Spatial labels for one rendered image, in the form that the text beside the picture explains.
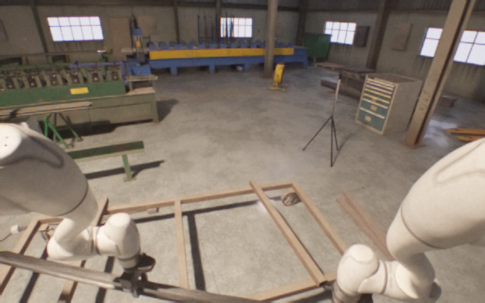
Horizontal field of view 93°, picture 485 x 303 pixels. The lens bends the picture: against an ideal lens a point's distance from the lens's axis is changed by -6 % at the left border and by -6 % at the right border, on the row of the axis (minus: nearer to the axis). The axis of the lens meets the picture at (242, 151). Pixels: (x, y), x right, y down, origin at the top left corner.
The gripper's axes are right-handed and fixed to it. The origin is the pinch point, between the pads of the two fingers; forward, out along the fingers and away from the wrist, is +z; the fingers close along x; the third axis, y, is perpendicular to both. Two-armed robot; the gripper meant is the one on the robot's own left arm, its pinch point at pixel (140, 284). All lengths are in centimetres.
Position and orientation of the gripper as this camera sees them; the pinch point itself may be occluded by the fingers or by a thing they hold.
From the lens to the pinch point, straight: 122.5
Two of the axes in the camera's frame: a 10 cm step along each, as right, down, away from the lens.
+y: -9.9, -0.9, 1.2
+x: -1.5, 4.7, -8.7
